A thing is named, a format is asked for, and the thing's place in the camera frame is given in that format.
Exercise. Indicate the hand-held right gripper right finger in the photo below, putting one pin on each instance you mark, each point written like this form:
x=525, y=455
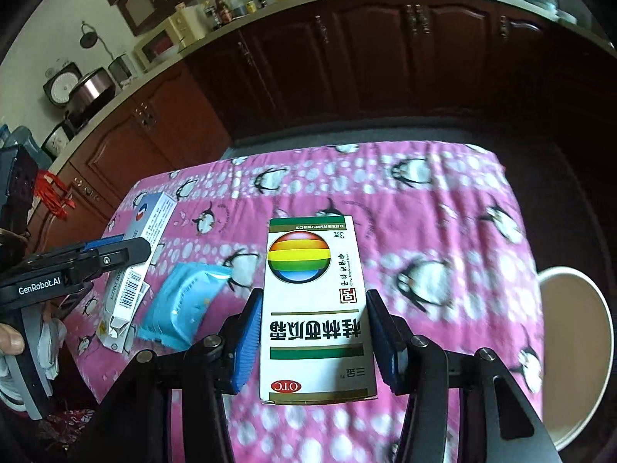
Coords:
x=385, y=347

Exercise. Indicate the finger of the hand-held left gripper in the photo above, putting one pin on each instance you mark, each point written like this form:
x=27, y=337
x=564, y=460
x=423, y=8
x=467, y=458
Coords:
x=103, y=242
x=125, y=254

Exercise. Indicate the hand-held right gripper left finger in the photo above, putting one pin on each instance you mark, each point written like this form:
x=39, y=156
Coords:
x=248, y=342

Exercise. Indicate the blue white medicine box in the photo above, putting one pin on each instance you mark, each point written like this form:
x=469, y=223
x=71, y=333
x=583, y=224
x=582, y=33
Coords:
x=147, y=219

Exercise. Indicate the white rainbow ball medicine box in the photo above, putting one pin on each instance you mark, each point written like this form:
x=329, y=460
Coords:
x=313, y=318

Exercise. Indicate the white round bucket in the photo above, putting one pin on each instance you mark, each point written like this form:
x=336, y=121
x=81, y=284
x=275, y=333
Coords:
x=573, y=347

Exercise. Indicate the person's left hand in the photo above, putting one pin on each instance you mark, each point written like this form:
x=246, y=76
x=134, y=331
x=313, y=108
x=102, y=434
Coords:
x=9, y=341

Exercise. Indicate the red plastic bag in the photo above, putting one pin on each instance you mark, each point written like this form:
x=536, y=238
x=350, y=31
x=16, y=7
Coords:
x=53, y=193

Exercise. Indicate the light blue snack packet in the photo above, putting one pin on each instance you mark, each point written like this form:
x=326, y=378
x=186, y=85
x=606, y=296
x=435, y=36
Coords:
x=188, y=304

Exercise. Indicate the black dotted box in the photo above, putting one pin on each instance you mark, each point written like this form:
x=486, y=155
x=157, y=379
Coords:
x=19, y=178

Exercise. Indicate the white patterned jar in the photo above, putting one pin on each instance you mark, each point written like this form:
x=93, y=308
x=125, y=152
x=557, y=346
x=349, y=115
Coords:
x=55, y=140

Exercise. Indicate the pink penguin blanket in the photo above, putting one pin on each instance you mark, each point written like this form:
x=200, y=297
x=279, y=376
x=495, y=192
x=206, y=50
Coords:
x=434, y=231

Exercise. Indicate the blue water bottle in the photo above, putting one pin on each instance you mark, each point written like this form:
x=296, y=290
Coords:
x=19, y=140

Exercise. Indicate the silver rice cooker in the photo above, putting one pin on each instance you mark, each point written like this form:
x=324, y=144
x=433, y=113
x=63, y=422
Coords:
x=94, y=89

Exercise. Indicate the round dial kitchen scale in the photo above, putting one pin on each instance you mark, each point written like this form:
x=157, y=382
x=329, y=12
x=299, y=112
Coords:
x=60, y=88

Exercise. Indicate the cream microwave oven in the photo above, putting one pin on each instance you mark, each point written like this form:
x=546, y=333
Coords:
x=159, y=46

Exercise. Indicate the yellow box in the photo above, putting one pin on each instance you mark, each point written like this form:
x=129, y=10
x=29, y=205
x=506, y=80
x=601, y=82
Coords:
x=185, y=21

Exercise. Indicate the dark wooden kitchen cabinets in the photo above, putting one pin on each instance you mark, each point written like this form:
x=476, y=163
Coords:
x=337, y=82

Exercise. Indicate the row of condiment bottles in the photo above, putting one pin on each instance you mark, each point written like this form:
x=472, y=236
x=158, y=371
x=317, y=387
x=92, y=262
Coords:
x=236, y=7

